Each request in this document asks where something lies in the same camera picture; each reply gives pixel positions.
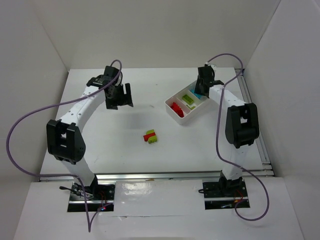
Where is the long teal lego brick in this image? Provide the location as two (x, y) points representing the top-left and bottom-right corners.
(190, 90), (202, 99)

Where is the long green lego brick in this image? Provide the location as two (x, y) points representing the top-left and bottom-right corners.
(181, 94), (194, 105)

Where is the long red lego brick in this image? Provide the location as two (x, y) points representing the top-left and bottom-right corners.
(170, 102), (184, 118)

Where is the green red curved lego stack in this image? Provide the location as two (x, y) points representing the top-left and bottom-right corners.
(143, 129), (158, 144)

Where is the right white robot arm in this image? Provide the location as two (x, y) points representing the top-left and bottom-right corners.
(194, 64), (260, 196)

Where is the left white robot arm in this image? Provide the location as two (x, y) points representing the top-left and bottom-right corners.
(46, 66), (133, 196)

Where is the white divided container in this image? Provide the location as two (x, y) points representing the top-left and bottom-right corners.
(165, 81), (212, 125)

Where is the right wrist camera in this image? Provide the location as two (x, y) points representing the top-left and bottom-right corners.
(204, 62), (217, 72)

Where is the front aluminium rail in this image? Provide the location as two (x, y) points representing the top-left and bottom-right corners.
(40, 169), (275, 182)

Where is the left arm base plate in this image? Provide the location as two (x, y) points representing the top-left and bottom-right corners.
(59, 183), (116, 213)

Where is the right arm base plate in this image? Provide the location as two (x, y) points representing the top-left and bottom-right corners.
(198, 181), (250, 210)

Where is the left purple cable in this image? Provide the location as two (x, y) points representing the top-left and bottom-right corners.
(5, 59), (123, 233)

